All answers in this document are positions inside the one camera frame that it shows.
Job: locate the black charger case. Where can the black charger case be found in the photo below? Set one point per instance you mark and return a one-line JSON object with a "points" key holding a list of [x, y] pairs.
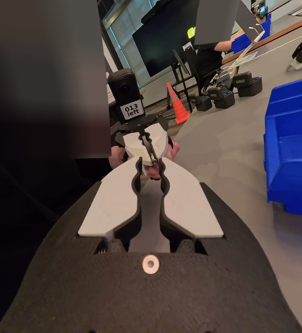
{"points": [[204, 104], [224, 100], [250, 87]]}

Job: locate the silver bolt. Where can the silver bolt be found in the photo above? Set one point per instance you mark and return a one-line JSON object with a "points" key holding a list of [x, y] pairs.
{"points": [[149, 152]]}

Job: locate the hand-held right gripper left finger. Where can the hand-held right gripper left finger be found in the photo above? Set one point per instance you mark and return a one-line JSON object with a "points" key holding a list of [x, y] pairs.
{"points": [[112, 205]]}

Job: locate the person's left hand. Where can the person's left hand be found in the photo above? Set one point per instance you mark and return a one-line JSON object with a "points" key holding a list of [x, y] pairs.
{"points": [[153, 173]]}

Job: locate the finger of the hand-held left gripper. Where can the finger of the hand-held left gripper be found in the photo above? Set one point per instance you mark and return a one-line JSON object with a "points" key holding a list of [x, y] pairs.
{"points": [[158, 140], [132, 144]]}

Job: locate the grey board document stand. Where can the grey board document stand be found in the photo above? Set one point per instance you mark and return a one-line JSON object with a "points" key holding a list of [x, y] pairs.
{"points": [[248, 15]]}

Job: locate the large black monitor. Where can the large black monitor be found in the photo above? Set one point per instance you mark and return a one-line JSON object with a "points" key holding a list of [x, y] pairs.
{"points": [[161, 46]]}

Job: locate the blue plastic bin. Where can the blue plastic bin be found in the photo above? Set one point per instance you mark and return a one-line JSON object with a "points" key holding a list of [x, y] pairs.
{"points": [[238, 45], [291, 156]]}

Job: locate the black camera bar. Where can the black camera bar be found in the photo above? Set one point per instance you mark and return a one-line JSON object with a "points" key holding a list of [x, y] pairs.
{"points": [[151, 18]]}

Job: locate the person's black clothed torso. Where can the person's black clothed torso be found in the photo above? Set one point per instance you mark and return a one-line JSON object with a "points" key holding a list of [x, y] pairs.
{"points": [[23, 208]]}

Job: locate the black folding easel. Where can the black folding easel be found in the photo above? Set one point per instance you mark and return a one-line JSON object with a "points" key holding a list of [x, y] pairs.
{"points": [[179, 61]]}

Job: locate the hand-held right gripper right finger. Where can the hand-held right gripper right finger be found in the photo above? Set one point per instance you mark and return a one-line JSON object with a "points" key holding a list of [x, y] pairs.
{"points": [[192, 205]]}

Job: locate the orange traffic cone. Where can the orange traffic cone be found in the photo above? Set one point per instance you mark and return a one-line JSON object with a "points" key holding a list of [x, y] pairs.
{"points": [[179, 111]]}

